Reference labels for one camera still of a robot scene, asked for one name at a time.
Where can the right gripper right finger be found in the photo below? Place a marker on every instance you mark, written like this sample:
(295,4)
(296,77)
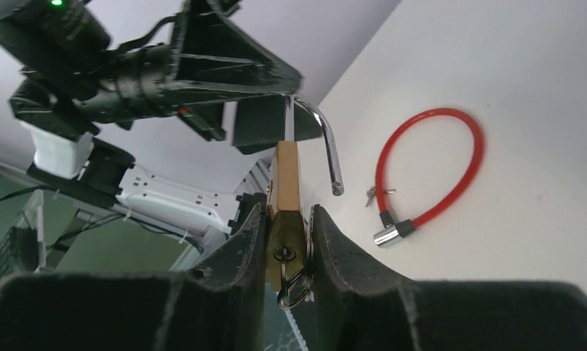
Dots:
(364,305)

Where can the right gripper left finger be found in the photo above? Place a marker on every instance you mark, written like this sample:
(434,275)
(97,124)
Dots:
(215,305)

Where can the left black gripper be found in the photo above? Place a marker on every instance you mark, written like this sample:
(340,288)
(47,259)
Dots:
(187,66)

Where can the red cable bike lock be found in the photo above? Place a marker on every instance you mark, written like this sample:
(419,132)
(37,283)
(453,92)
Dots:
(431,160)

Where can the brass padlock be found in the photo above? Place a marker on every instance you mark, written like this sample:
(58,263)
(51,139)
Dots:
(285,207)

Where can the cable lock keys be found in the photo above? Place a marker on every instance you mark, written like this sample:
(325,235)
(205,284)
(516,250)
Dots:
(371,195)

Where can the padlock keys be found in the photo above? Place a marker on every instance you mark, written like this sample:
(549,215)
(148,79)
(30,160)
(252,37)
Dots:
(294,289)

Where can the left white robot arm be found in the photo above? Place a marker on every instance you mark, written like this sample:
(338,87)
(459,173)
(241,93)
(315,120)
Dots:
(44,37)

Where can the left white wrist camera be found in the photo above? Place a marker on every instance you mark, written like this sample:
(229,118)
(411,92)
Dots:
(57,155)

